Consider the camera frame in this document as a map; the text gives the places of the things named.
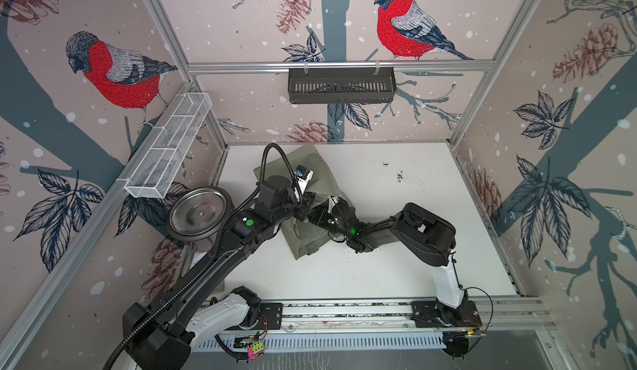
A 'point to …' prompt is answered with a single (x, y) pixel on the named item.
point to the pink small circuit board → (255, 351)
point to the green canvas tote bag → (313, 177)
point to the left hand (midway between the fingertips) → (314, 189)
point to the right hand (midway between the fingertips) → (307, 208)
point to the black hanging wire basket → (342, 85)
